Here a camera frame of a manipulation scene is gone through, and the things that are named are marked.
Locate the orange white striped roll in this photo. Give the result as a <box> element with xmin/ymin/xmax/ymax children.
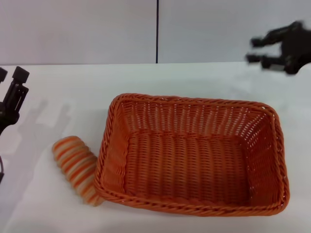
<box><xmin>52</xmin><ymin>135</ymin><xmax>104</xmax><ymax>207</ymax></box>

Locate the orange woven plastic basket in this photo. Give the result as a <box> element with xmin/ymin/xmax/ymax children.
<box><xmin>93</xmin><ymin>93</ymin><xmax>291</xmax><ymax>217</ymax></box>

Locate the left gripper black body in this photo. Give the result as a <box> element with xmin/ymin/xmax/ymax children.
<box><xmin>0</xmin><ymin>101</ymin><xmax>20</xmax><ymax>136</ymax></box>

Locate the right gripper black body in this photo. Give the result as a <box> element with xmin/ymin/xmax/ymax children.
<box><xmin>279</xmin><ymin>20</ymin><xmax>311</xmax><ymax>76</ymax></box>

